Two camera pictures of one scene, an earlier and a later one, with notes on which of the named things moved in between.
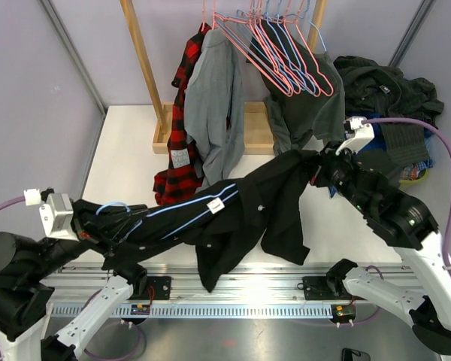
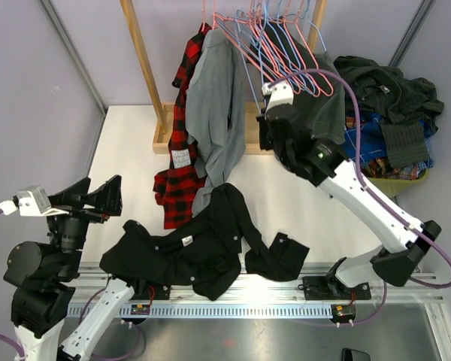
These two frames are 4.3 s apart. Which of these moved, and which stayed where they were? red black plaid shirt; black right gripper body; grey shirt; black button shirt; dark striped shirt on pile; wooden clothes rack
Moved: black right gripper body; black button shirt
Stayed: wooden clothes rack; grey shirt; dark striped shirt on pile; red black plaid shirt
